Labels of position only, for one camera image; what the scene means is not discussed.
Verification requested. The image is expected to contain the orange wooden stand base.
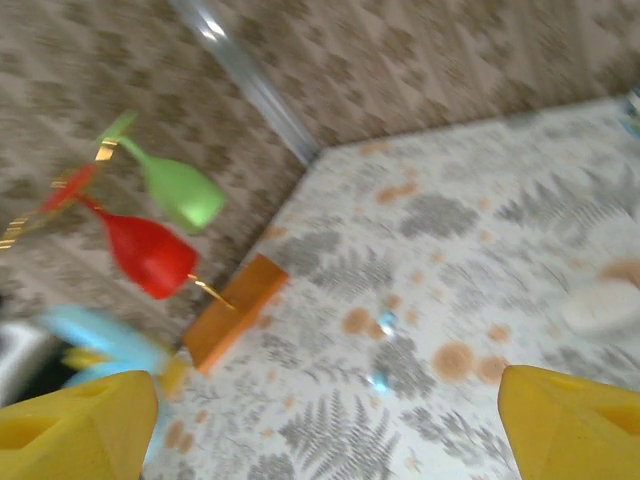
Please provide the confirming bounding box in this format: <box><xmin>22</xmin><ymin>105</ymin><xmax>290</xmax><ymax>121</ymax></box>
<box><xmin>181</xmin><ymin>253</ymin><xmax>291</xmax><ymax>377</ymax></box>

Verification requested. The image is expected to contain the aluminium frame post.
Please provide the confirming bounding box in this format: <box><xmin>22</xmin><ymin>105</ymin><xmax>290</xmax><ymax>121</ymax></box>
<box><xmin>167</xmin><ymin>0</ymin><xmax>324</xmax><ymax>166</ymax></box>

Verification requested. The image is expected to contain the gold wire glass stand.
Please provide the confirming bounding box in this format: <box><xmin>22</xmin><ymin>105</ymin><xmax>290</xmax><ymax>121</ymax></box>
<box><xmin>0</xmin><ymin>139</ymin><xmax>236</xmax><ymax>311</ymax></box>

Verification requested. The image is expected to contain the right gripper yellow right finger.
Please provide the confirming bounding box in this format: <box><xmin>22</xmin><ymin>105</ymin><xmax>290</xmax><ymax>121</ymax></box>
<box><xmin>499</xmin><ymin>364</ymin><xmax>640</xmax><ymax>480</ymax></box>

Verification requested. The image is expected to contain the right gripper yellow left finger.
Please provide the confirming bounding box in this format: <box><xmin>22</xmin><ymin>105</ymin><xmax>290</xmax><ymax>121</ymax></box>
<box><xmin>0</xmin><ymin>369</ymin><xmax>160</xmax><ymax>480</ymax></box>

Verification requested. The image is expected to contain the green wine glass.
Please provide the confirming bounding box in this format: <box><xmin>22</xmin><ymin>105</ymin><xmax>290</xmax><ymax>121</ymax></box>
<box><xmin>94</xmin><ymin>110</ymin><xmax>227</xmax><ymax>235</ymax></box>

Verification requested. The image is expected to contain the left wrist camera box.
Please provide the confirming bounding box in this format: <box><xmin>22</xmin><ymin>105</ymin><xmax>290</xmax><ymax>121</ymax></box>
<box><xmin>0</xmin><ymin>322</ymin><xmax>54</xmax><ymax>404</ymax></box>

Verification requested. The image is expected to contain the red wine glass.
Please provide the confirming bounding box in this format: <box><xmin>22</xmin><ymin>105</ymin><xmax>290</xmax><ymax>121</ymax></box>
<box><xmin>41</xmin><ymin>163</ymin><xmax>200</xmax><ymax>301</ymax></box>

